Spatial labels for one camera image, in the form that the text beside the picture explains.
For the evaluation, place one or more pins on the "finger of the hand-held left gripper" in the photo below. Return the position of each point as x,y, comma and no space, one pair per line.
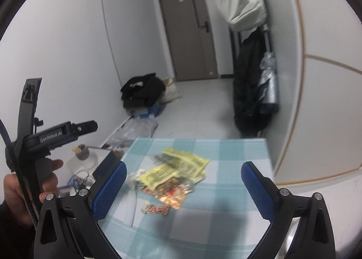
84,127

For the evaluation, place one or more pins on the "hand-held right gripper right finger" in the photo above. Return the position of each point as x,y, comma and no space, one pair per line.
258,191

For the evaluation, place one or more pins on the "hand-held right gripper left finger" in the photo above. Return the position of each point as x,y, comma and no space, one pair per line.
110,191

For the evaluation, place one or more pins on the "white tissue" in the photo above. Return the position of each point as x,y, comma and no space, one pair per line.
134,179

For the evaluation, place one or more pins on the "small yellow wrapper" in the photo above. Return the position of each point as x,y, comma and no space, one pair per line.
158,177

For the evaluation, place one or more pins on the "red candy wrapper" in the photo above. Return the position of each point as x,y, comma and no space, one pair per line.
157,209

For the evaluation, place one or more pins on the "orange snack wrapper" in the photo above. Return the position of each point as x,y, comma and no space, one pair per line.
172,194

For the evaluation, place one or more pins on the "large yellow wrapper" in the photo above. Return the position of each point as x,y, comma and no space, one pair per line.
186,160

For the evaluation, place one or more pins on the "person's left forearm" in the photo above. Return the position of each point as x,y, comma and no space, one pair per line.
11,239

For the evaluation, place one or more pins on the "person's left hand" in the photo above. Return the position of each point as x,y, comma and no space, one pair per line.
12,194

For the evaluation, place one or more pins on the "dark blue box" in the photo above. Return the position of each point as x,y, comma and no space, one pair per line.
106,165

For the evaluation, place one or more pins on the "grey cup with sticks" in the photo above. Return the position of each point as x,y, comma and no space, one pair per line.
82,154

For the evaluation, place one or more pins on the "blue checked tablecloth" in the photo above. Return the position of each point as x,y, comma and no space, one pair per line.
220,219

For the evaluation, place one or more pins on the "grey plastic parcel bag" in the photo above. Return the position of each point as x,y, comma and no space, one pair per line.
135,130

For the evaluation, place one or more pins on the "black clothes pile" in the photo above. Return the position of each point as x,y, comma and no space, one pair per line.
142,89

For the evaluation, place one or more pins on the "beige cloth bag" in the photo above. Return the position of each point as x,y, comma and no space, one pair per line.
172,92

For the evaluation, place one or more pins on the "black hanging coat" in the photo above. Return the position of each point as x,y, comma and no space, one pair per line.
249,83

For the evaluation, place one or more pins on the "white wardrobe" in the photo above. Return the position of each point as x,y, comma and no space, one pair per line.
325,92

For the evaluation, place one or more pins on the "grey entrance door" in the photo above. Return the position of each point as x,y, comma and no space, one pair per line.
186,35

